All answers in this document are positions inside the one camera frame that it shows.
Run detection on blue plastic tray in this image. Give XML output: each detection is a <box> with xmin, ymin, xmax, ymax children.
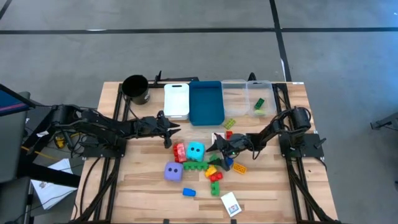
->
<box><xmin>188</xmin><ymin>80</ymin><xmax>226</xmax><ymax>127</ymax></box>

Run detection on yellow toy block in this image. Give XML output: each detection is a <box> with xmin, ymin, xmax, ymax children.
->
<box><xmin>204</xmin><ymin>165</ymin><xmax>218</xmax><ymax>179</ymax></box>

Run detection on cyan foam die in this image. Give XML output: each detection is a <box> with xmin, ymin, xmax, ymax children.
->
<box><xmin>186</xmin><ymin>141</ymin><xmax>206</xmax><ymax>162</ymax></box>

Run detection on clear plastic container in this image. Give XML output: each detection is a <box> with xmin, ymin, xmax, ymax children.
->
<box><xmin>247</xmin><ymin>80</ymin><xmax>277</xmax><ymax>118</ymax></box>
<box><xmin>221</xmin><ymin>79</ymin><xmax>251</xmax><ymax>118</ymax></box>

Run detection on white paper sheets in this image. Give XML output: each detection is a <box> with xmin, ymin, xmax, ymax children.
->
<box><xmin>30</xmin><ymin>157</ymin><xmax>78</xmax><ymax>211</ymax></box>

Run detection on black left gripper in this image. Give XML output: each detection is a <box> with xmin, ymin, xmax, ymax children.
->
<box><xmin>136</xmin><ymin>110</ymin><xmax>182</xmax><ymax>149</ymax></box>

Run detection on white card box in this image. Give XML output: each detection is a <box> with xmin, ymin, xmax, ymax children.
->
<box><xmin>220</xmin><ymin>191</ymin><xmax>243</xmax><ymax>218</ymax></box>

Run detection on black floor stand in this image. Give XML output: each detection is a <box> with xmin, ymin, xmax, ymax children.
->
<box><xmin>369</xmin><ymin>111</ymin><xmax>398</xmax><ymax>131</ymax></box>

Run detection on yellow tool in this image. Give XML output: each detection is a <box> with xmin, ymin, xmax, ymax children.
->
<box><xmin>53</xmin><ymin>134</ymin><xmax>67</xmax><ymax>149</ymax></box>

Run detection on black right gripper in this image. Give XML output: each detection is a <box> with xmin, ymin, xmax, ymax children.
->
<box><xmin>205</xmin><ymin>133</ymin><xmax>253</xmax><ymax>172</ymax></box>

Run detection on blue screen monitor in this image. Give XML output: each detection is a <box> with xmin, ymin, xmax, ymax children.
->
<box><xmin>0</xmin><ymin>83</ymin><xmax>32</xmax><ymax>118</ymax></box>

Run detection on large red toy block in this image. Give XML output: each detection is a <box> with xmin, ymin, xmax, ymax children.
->
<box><xmin>173</xmin><ymin>142</ymin><xmax>188</xmax><ymax>164</ymax></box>

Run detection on purple foam die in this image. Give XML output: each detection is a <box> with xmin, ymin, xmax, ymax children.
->
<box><xmin>164</xmin><ymin>161</ymin><xmax>184</xmax><ymax>182</ymax></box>

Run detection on white plastic bin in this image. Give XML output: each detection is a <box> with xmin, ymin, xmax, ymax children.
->
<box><xmin>163</xmin><ymin>83</ymin><xmax>190</xmax><ymax>121</ymax></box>

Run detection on black round cup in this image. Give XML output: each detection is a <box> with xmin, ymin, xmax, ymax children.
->
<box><xmin>121</xmin><ymin>74</ymin><xmax>150</xmax><ymax>106</ymax></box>

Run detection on black aluminium table frame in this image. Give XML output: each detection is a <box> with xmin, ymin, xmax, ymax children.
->
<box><xmin>70</xmin><ymin>70</ymin><xmax>341</xmax><ymax>224</ymax></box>

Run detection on long green toy block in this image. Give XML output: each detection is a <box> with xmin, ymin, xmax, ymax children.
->
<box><xmin>183</xmin><ymin>161</ymin><xmax>209</xmax><ymax>172</ymax></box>

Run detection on orange lego brick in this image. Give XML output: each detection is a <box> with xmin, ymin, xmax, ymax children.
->
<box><xmin>233</xmin><ymin>162</ymin><xmax>248</xmax><ymax>175</ymax></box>

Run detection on black desk frame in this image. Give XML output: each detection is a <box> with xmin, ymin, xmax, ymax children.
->
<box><xmin>17</xmin><ymin>108</ymin><xmax>81</xmax><ymax>189</ymax></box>

